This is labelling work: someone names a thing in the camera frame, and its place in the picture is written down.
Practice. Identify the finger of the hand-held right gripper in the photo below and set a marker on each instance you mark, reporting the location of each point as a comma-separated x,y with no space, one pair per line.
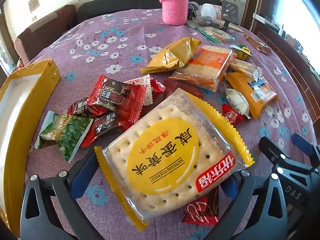
303,142
271,148

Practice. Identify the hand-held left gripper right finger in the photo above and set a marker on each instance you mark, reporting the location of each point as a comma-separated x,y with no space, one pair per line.
231,190

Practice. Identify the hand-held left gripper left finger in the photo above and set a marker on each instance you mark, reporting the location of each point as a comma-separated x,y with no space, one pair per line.
85,167

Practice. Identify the green pea snack packet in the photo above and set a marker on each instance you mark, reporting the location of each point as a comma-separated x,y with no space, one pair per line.
67,132

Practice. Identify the small red candy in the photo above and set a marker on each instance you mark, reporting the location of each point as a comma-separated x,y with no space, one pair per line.
231,116

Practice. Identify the small white pastry packet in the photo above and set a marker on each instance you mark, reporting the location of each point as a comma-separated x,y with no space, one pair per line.
237,102

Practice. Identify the large square cracker packet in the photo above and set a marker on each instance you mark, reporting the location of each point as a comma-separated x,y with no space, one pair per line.
162,155

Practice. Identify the large red-brown candy packet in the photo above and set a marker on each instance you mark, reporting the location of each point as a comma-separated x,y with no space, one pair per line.
115,95

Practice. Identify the yellow cardboard box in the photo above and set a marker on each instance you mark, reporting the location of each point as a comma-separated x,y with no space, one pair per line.
47,72

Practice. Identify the red patterned candy packet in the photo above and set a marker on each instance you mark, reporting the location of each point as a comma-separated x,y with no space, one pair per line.
200,210

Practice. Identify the small red-brown candy packet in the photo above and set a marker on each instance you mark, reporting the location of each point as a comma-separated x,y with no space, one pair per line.
78,107
105,126

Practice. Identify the orange-yellow cake packet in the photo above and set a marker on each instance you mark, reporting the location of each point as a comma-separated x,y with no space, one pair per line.
257,92

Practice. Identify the clear rice cracker packet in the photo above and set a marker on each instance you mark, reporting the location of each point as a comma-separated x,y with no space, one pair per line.
243,66

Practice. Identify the small green snack packet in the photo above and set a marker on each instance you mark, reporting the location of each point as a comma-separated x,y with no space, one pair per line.
241,51

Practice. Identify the red and white candy packet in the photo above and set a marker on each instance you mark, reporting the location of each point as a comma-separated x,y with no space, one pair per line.
151,87

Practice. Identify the brown pastry packet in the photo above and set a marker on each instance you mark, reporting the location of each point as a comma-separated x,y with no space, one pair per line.
258,44

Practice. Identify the orange cracker packet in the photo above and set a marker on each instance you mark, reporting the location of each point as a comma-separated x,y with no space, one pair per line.
207,65

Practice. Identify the pale yellow packet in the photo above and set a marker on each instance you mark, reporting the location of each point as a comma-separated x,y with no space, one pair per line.
236,27

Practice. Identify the purple floral tablecloth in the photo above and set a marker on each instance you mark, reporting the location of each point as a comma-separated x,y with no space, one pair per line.
112,42

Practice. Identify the gold foil snack packet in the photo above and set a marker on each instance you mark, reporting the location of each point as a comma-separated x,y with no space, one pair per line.
172,55

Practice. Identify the dark seed bag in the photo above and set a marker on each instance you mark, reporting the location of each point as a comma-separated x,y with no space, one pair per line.
207,21

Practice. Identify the wooden glass door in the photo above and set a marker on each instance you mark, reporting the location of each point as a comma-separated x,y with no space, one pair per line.
5,50

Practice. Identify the grey phone stand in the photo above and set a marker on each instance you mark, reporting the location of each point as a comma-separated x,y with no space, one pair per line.
230,8

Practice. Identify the small black device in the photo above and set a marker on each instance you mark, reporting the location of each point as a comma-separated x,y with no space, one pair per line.
191,13

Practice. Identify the black sofa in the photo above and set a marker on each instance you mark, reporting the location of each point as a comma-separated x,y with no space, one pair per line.
112,2

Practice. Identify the pink bottle with knitted sleeve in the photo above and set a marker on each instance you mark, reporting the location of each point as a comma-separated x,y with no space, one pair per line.
175,7

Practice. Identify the wall switch plate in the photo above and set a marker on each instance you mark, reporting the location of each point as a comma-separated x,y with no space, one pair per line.
33,3

